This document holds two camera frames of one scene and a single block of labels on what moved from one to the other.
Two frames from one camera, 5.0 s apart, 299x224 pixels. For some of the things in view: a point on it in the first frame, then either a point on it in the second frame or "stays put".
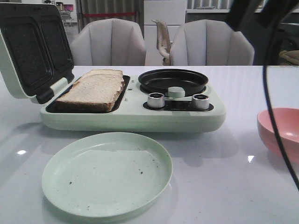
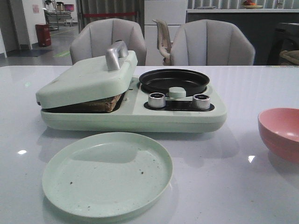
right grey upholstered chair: x=210 y=42 stays put
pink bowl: x=287 y=121 stays put
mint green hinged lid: x=36 y=59 -> x=85 y=81
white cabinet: x=173 y=12 stays put
